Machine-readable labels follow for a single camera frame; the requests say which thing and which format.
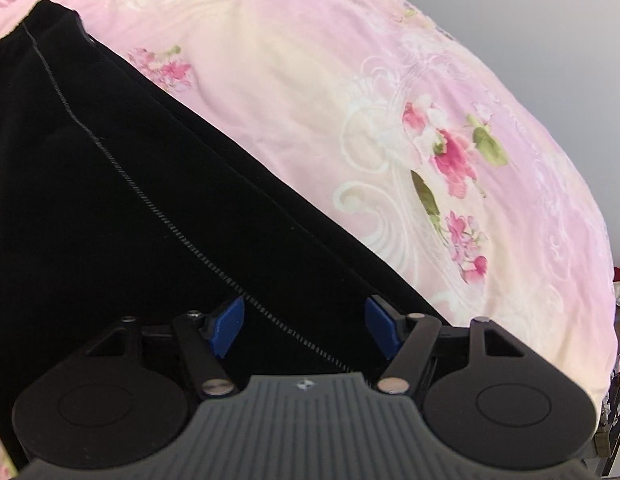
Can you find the black pants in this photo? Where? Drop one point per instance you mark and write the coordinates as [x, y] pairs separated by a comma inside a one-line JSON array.
[[90, 210]]

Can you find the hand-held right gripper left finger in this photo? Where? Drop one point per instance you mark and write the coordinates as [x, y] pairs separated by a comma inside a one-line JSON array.
[[228, 325]]

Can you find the pink floral bedspread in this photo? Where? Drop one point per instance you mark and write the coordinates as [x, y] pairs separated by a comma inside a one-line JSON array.
[[315, 85]]

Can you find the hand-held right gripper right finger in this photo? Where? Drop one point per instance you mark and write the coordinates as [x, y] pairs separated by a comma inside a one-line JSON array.
[[379, 324]]

